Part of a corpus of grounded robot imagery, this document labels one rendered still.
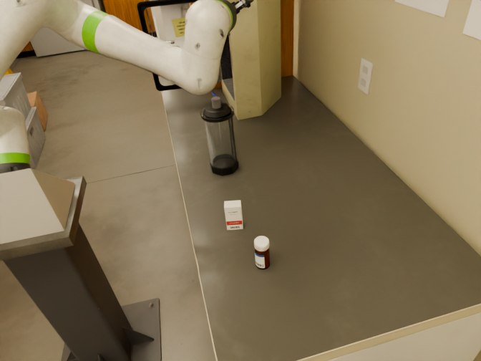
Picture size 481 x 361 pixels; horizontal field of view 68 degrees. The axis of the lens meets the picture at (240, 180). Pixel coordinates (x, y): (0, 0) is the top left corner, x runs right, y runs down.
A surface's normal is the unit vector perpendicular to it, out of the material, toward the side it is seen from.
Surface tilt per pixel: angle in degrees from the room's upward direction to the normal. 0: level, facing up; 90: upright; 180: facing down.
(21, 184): 90
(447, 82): 90
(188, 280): 0
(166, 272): 0
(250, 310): 0
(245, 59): 90
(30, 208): 90
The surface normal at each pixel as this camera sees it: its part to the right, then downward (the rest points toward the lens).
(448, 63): -0.96, 0.21
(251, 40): 0.25, 0.58
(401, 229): -0.07, -0.79
